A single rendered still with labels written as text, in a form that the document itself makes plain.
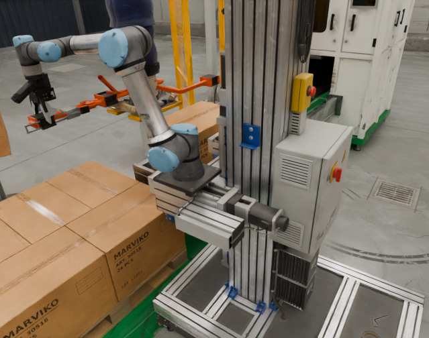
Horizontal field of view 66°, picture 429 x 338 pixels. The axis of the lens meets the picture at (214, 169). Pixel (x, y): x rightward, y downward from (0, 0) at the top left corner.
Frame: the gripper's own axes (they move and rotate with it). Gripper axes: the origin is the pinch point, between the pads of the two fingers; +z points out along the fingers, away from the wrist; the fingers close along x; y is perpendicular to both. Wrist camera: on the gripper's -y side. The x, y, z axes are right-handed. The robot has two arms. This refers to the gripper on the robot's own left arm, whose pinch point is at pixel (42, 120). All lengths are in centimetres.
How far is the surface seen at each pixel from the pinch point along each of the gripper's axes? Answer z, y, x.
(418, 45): 116, 945, -17
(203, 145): 43, 86, -20
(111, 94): -1.6, 37.6, -1.2
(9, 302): 72, -43, -9
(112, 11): -40, 49, 1
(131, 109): 6.1, 41.9, -9.8
